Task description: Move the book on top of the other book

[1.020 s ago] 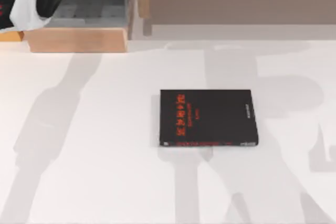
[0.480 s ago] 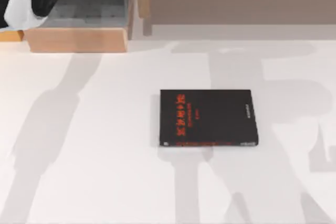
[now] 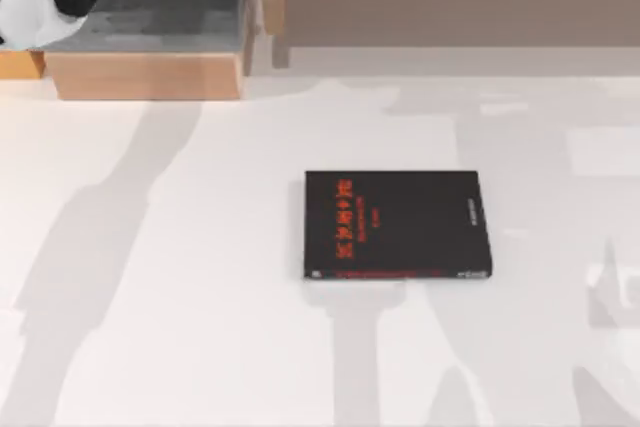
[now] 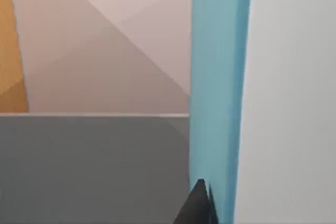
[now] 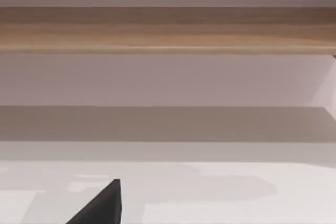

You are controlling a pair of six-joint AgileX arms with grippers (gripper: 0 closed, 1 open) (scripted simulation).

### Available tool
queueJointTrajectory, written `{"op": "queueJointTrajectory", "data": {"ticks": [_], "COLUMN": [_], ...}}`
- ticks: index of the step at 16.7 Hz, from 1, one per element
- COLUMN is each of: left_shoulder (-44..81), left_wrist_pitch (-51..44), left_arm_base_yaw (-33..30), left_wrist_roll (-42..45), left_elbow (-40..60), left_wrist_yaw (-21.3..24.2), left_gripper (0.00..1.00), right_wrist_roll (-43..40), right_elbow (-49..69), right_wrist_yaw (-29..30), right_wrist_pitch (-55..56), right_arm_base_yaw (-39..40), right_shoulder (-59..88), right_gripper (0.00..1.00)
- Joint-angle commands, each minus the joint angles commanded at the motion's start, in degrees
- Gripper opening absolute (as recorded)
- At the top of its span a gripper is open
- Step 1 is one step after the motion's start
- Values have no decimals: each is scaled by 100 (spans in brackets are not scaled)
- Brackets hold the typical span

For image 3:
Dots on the black book with red lettering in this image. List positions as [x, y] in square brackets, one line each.
[390, 224]

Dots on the pulled-out wooden drawer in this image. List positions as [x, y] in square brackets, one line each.
[165, 2]

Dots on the pale wooden drawer front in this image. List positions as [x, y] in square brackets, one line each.
[145, 76]

